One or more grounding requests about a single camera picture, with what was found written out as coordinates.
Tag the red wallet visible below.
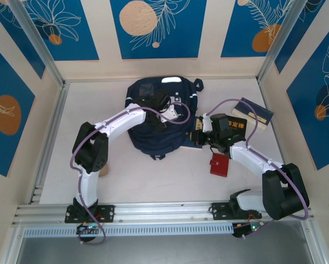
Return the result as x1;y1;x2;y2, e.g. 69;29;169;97
210;152;230;177

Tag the navy blue backpack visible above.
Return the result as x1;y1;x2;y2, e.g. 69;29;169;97
124;76;204;161

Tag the thick navy book beige label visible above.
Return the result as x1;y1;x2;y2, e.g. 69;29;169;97
232;97;275;131

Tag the right controller board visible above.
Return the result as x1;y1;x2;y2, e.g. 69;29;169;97
232;221;265;240

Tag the controller board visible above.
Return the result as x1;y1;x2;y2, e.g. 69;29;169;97
76;223;102;236
232;221;265;240

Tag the grey metal sheet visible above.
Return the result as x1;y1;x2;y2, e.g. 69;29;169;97
14;236;321;264

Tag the left controller board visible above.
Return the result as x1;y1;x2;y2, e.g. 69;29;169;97
76;223;102;236

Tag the aluminium right side rail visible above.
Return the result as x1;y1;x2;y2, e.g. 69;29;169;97
256;78;299;199

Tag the aluminium rail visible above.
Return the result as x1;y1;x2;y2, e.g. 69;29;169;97
256;78;299;199
12;199;316;227
29;82;70;205

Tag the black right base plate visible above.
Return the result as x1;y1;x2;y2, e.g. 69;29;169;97
211;202;263;221

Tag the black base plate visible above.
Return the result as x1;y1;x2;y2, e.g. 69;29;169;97
64;203;116;223
211;202;263;221

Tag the aluminium front rail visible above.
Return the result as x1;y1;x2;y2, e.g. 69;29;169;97
12;199;316;227

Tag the aluminium left side rail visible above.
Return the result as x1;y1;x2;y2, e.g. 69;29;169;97
29;82;70;205

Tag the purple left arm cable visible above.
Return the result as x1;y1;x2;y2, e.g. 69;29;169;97
70;101;192;245

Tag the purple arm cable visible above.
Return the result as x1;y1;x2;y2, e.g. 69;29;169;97
208;98;310;240
70;101;192;245

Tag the grey slotted cable duct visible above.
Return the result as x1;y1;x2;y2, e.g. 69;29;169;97
23;223;235;238

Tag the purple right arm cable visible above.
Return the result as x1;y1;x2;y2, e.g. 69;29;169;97
208;98;310;240

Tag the aluminium right corner post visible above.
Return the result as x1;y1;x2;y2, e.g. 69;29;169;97
257;0;311;84

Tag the aluminium corner post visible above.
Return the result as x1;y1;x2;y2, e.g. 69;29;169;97
8;0;65;88
257;0;311;84

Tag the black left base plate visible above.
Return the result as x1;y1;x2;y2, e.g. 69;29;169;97
64;203;116;223

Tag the aluminium left corner post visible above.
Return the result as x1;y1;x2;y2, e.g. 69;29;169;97
8;0;65;88

